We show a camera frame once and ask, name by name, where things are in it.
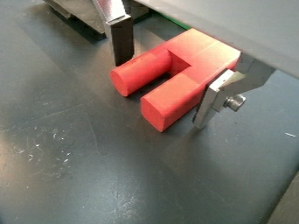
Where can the green shape-sorter block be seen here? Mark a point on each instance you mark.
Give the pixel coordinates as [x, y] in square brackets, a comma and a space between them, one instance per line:
[185, 26]

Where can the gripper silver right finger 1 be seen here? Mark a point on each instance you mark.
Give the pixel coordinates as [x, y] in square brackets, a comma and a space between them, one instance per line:
[223, 92]

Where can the red square-circle forked object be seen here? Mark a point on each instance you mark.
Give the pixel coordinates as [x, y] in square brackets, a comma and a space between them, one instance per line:
[193, 58]

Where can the black curved fixture stand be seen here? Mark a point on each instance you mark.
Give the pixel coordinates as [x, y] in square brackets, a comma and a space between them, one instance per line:
[80, 15]

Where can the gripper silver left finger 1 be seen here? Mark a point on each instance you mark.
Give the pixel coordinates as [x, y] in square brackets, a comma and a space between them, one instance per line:
[119, 29]

